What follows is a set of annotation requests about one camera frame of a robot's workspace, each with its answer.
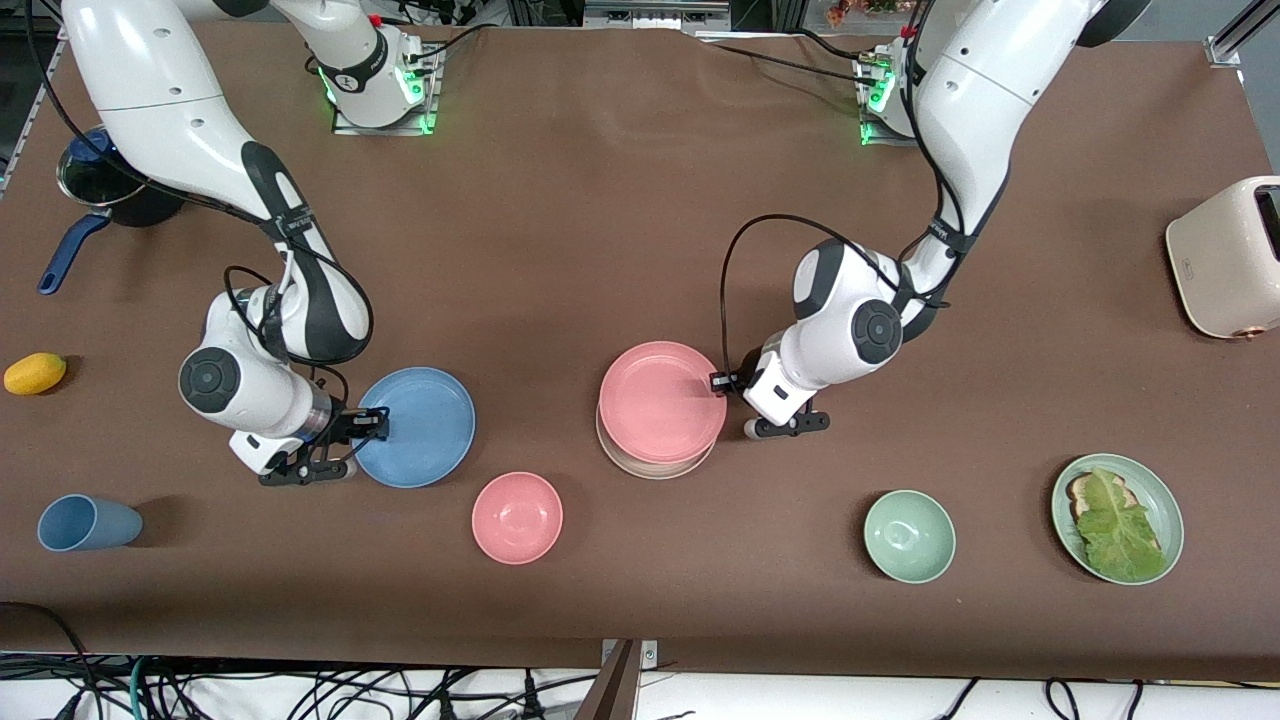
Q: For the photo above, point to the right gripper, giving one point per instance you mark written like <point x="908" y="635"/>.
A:
<point x="347" y="425"/>

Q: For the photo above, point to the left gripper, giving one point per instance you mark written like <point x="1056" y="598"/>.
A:
<point x="741" y="381"/>

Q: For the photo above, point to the blue shallow plate bowl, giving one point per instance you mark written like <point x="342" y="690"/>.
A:
<point x="420" y="430"/>

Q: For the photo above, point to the pink shallow plate bowl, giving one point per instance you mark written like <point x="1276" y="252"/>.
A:
<point x="660" y="400"/>

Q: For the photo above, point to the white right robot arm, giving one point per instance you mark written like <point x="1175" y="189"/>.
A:
<point x="150" y="90"/>

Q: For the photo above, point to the beige shallow plate bowl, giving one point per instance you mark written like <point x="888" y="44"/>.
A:
<point x="655" y="470"/>

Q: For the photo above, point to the pink deep bowl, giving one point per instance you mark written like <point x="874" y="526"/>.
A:
<point x="517" y="517"/>

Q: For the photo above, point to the green deep bowl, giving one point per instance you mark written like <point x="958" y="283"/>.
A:
<point x="909" y="536"/>

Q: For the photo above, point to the blue plastic cup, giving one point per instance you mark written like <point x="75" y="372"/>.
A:
<point x="90" y="523"/>

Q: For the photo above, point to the yellow lemon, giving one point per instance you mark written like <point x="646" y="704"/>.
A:
<point x="35" y="373"/>

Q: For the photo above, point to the bread slice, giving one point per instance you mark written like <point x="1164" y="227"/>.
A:
<point x="1078" y="490"/>

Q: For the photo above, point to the glass pot lid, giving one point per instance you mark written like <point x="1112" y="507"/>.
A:
<point x="90" y="180"/>

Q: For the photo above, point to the artificial flowers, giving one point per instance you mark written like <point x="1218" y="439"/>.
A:
<point x="860" y="10"/>

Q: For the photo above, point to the green lettuce leaf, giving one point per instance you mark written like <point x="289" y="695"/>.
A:
<point x="1120" y="530"/>

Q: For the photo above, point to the green oval plate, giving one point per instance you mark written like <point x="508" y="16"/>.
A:
<point x="1160" y="500"/>

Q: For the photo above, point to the beige toaster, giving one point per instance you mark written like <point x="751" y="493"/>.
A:
<point x="1220" y="270"/>

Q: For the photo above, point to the metal table bracket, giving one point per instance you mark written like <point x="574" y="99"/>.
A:
<point x="648" y="652"/>

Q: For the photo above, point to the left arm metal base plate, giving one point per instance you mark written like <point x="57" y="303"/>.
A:
<point x="868" y="125"/>

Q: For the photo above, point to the brown stand post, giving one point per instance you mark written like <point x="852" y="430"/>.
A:
<point x="612" y="690"/>

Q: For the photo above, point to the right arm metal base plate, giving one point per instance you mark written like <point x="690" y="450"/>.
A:
<point x="425" y="100"/>

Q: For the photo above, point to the aluminium frame profile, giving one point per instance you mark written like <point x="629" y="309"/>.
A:
<point x="30" y="110"/>
<point x="1240" y="35"/>

